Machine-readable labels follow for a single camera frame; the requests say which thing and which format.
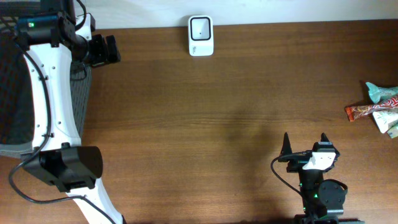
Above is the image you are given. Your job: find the orange chocolate bar wrapper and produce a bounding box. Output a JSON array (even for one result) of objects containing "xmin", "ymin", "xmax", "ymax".
[{"xmin": 345, "ymin": 95, "xmax": 397, "ymax": 122}]

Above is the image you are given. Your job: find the white cream tube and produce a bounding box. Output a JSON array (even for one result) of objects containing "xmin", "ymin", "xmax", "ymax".
[{"xmin": 372, "ymin": 109, "xmax": 397, "ymax": 133}]

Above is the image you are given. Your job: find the teal snack packet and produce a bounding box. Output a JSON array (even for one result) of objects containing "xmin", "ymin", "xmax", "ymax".
[{"xmin": 366, "ymin": 82, "xmax": 397, "ymax": 104}]

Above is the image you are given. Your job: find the teal white tissue pack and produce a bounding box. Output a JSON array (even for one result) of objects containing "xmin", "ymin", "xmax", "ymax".
[{"xmin": 387, "ymin": 124, "xmax": 398, "ymax": 139}]

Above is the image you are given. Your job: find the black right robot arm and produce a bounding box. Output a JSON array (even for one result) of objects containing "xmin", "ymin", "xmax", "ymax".
[{"xmin": 271, "ymin": 133, "xmax": 363, "ymax": 224}]

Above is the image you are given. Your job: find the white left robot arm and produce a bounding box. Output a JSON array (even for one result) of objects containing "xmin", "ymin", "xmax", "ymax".
[{"xmin": 15, "ymin": 1, "xmax": 125, "ymax": 223}]

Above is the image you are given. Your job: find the white barcode scanner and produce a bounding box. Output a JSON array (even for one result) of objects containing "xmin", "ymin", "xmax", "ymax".
[{"xmin": 188, "ymin": 15, "xmax": 214, "ymax": 57}]

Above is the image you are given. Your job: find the grey plastic mesh basket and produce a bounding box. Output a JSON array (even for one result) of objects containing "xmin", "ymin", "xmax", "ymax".
[{"xmin": 0, "ymin": 0, "xmax": 93, "ymax": 159}]

